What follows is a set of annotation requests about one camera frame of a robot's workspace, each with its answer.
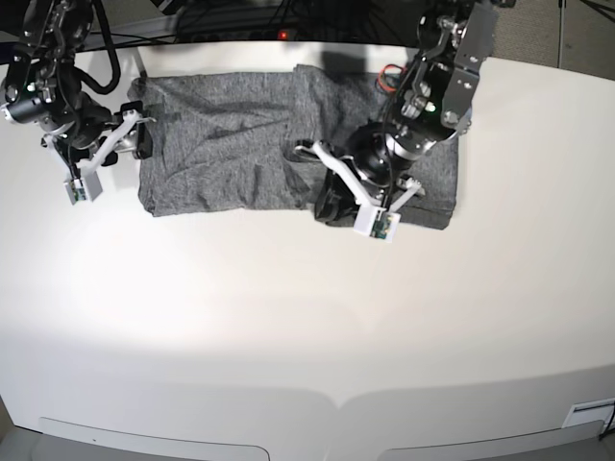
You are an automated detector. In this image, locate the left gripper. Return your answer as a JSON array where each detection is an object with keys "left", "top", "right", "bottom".
[{"left": 294, "top": 122, "right": 425, "bottom": 225}]

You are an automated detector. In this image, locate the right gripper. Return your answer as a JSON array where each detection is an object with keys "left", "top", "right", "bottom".
[{"left": 40, "top": 100, "right": 155, "bottom": 177}]

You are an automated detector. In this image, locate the grey long-sleeve T-shirt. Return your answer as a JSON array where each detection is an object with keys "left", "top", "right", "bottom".
[{"left": 129, "top": 62, "right": 459, "bottom": 232}]

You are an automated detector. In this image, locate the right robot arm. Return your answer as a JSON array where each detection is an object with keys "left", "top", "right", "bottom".
[{"left": 1, "top": 1, "right": 153, "bottom": 181}]

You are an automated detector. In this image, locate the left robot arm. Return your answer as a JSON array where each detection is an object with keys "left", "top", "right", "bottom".
[{"left": 295, "top": 1, "right": 501, "bottom": 239}]

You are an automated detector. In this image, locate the black power strip red light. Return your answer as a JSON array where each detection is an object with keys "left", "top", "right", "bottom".
[{"left": 182, "top": 26, "right": 308, "bottom": 43}]

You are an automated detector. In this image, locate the thin metal pole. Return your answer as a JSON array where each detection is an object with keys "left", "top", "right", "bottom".
[{"left": 556, "top": 0, "right": 567, "bottom": 68}]

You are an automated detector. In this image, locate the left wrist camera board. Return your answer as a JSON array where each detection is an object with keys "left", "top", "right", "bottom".
[{"left": 354, "top": 205, "right": 401, "bottom": 242}]

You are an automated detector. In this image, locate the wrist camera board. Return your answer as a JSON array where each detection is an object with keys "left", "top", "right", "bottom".
[
  {"left": 354, "top": 205, "right": 401, "bottom": 242},
  {"left": 63, "top": 172, "right": 103, "bottom": 205}
]

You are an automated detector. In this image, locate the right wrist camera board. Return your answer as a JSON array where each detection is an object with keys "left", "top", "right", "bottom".
[{"left": 63, "top": 172, "right": 103, "bottom": 205}]

